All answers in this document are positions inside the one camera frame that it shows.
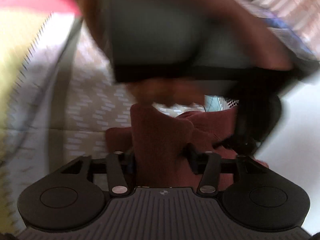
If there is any pink lace curtain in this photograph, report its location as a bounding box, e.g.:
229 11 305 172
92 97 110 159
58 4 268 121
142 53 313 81
236 0 319 62

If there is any maroon red sweater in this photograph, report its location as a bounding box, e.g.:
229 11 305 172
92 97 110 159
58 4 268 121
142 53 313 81
105 103 271 190

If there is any patterned yellow beige bedsheet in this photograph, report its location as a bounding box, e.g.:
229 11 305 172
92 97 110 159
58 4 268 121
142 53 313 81
0 4 238 233

